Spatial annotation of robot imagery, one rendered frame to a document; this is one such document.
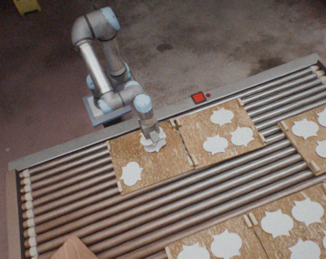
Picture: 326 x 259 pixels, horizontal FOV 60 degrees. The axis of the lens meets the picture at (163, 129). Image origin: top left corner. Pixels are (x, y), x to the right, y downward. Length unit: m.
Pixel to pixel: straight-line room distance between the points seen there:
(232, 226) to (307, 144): 0.61
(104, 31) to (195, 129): 0.72
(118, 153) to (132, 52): 2.14
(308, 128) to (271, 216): 0.55
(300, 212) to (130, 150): 0.91
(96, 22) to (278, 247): 1.32
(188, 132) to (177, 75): 1.65
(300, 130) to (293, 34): 2.23
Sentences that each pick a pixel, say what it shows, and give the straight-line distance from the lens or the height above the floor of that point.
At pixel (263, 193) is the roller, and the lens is 1.53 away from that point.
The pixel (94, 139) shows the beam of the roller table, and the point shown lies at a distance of 1.75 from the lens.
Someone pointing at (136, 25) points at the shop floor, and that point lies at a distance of 3.98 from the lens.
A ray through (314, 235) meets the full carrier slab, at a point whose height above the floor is 0.94.
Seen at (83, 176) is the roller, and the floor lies 0.92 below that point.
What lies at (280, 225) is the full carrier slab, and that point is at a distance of 1.47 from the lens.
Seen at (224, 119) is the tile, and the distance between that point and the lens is 1.68.
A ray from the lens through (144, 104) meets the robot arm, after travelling 1.26.
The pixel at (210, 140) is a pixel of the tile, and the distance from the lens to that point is 1.60.
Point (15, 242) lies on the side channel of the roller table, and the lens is 1.65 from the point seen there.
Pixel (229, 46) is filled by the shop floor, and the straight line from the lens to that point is 3.55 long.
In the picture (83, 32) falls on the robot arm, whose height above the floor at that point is 1.50.
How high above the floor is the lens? 2.32
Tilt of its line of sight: 56 degrees down
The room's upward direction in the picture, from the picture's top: 11 degrees counter-clockwise
